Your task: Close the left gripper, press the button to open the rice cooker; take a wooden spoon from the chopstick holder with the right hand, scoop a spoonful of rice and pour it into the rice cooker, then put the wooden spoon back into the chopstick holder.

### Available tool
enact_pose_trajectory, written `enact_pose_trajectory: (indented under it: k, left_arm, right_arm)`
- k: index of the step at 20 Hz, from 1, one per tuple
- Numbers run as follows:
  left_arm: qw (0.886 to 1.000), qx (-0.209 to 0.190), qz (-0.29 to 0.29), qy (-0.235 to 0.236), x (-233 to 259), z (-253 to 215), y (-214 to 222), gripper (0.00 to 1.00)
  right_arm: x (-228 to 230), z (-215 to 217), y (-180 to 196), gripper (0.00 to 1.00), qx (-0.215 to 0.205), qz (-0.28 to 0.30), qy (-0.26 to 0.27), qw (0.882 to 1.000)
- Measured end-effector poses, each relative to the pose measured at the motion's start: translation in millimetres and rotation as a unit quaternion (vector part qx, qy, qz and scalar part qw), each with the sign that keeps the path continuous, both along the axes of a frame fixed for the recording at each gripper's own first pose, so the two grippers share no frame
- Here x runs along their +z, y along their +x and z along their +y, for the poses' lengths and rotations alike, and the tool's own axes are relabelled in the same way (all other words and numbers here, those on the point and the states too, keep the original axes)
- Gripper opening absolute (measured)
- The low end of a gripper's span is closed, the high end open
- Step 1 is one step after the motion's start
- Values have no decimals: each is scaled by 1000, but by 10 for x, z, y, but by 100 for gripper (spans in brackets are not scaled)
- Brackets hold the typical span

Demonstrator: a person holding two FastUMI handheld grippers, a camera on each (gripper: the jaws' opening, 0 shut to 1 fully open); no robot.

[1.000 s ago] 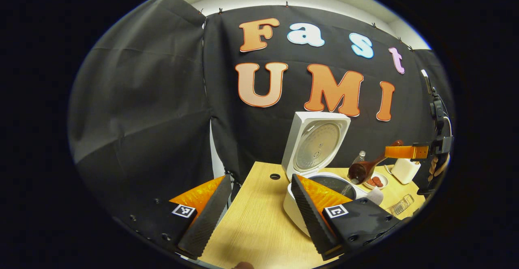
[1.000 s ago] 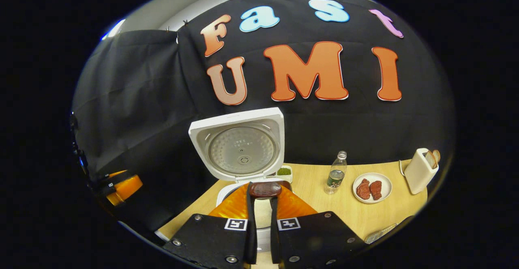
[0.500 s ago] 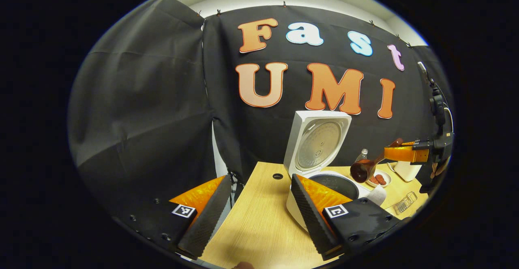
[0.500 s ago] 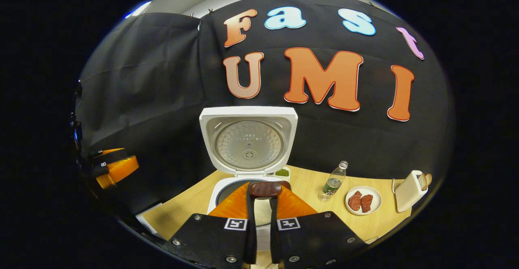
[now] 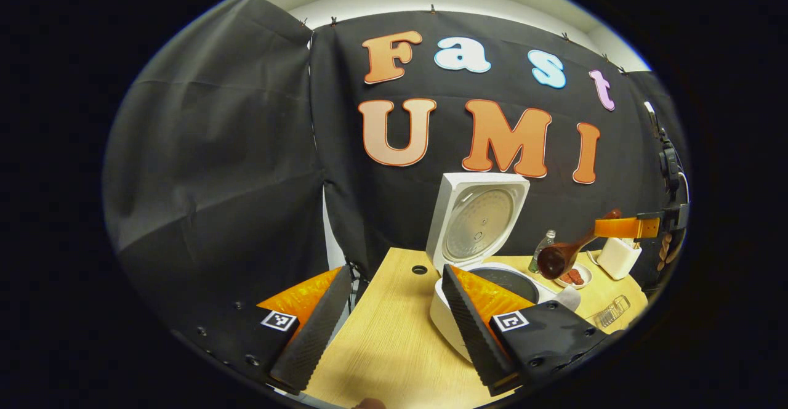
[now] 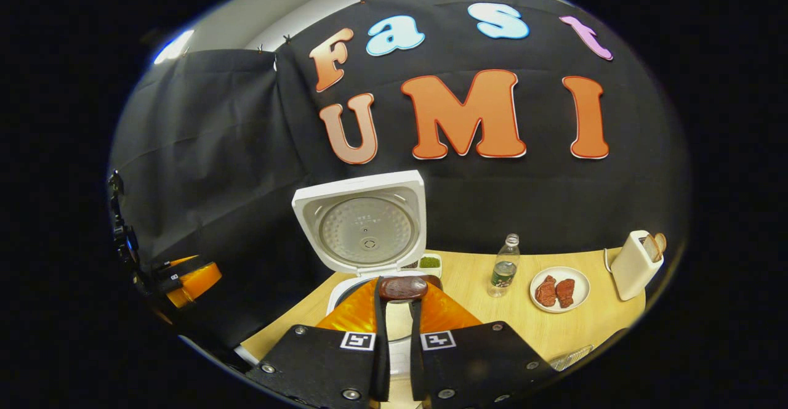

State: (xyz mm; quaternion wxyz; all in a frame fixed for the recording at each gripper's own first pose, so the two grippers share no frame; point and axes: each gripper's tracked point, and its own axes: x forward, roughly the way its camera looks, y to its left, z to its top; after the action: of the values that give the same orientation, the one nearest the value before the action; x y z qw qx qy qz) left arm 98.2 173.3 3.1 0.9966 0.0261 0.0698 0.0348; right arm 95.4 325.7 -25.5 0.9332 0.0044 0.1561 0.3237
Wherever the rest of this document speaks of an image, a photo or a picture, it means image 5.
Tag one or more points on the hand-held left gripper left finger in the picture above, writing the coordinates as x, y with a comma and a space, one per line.
317, 335

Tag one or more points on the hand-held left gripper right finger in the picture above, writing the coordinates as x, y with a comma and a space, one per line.
474, 335

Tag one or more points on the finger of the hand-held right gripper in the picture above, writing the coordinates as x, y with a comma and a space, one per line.
622, 228

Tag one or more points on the brown wooden spoon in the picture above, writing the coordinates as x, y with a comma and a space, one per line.
557, 258

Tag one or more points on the white rice cooker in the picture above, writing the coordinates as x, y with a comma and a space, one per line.
477, 218

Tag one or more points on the white toaster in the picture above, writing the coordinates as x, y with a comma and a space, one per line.
619, 257

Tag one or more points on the round white plate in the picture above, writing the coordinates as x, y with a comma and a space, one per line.
582, 279

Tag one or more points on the red meat slice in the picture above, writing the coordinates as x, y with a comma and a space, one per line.
575, 276

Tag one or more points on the clear plastic water bottle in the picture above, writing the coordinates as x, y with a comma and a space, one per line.
543, 246

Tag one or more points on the black backdrop cloth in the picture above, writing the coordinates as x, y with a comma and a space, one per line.
234, 150

